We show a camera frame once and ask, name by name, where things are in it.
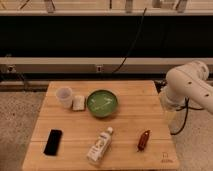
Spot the green ceramic bowl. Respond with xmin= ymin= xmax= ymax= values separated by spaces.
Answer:
xmin=86 ymin=90 xmax=118 ymax=118

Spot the white ceramic cup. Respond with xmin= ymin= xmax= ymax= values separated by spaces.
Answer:
xmin=55 ymin=87 xmax=73 ymax=108

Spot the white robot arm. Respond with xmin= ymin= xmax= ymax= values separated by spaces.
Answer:
xmin=159 ymin=61 xmax=213 ymax=124

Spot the small white block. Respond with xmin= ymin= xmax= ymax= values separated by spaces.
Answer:
xmin=73 ymin=95 xmax=85 ymax=111

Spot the red brown pepper toy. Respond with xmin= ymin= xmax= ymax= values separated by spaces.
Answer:
xmin=137 ymin=130 xmax=150 ymax=151

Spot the white plastic bottle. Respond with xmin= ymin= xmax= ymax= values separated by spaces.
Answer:
xmin=86 ymin=127 xmax=113 ymax=164

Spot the black phone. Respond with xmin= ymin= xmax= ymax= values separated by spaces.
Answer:
xmin=44 ymin=129 xmax=62 ymax=156

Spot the black floor cable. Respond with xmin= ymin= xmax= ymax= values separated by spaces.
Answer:
xmin=154 ymin=79 xmax=205 ymax=136

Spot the black hanging cable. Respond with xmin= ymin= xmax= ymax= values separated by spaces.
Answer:
xmin=111 ymin=7 xmax=148 ymax=74

